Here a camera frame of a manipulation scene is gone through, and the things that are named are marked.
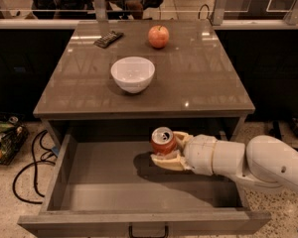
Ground white ceramic bowl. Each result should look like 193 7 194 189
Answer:
110 57 155 93

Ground red coke can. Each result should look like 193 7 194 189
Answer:
151 127 177 155

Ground black wire basket with items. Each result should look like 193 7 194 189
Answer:
0 116 29 165

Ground red yellow apple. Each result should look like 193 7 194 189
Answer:
148 25 169 49

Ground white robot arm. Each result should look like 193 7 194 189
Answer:
151 127 298 193

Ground open grey top drawer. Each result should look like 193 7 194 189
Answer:
18 134 271 238

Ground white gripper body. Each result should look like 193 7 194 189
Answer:
184 135 218 176

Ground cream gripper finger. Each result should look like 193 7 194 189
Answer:
173 131 193 151
151 150 191 172

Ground black drawer handle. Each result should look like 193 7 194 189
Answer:
128 225 169 238

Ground grey cabinet with glossy top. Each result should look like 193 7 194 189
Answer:
33 19 256 147

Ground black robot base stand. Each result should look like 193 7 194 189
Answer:
268 118 298 139

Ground black floor cable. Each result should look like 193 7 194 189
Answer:
12 129 58 205

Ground person seated in background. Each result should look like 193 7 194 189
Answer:
31 0 95 20

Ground dark snack bar wrapper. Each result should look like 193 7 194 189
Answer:
94 31 124 49

